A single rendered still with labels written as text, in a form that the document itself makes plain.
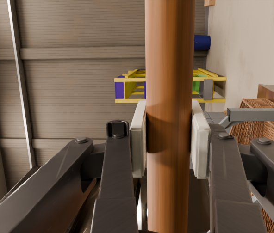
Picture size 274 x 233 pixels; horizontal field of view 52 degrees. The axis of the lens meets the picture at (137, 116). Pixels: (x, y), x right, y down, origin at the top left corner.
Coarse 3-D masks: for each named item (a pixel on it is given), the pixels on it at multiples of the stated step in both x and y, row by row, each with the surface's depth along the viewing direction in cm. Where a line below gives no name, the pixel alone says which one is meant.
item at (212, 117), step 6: (204, 114) 464; (210, 114) 465; (216, 114) 464; (222, 114) 463; (210, 120) 431; (216, 120) 430; (246, 126) 397; (228, 132) 402; (192, 162) 419; (192, 168) 422
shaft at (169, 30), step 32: (160, 0) 16; (192, 0) 16; (160, 32) 16; (192, 32) 16; (160, 64) 16; (192, 64) 17; (160, 96) 17; (160, 128) 18; (160, 160) 18; (160, 192) 19; (160, 224) 20
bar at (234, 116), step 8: (232, 112) 103; (240, 112) 103; (248, 112) 103; (256, 112) 103; (264, 112) 102; (272, 112) 102; (224, 120) 106; (232, 120) 104; (240, 120) 104; (248, 120) 104; (256, 120) 103; (264, 120) 103; (272, 120) 103; (224, 128) 106; (256, 200) 61; (208, 232) 66
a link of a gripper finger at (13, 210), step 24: (72, 144) 14; (48, 168) 12; (72, 168) 12; (24, 192) 10; (48, 192) 10; (72, 192) 12; (0, 216) 9; (24, 216) 8; (48, 216) 10; (72, 216) 12
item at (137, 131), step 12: (144, 108) 19; (132, 120) 17; (144, 120) 17; (132, 132) 15; (144, 132) 17; (132, 144) 15; (144, 144) 17; (132, 156) 16; (144, 156) 17; (132, 168) 16; (144, 168) 17
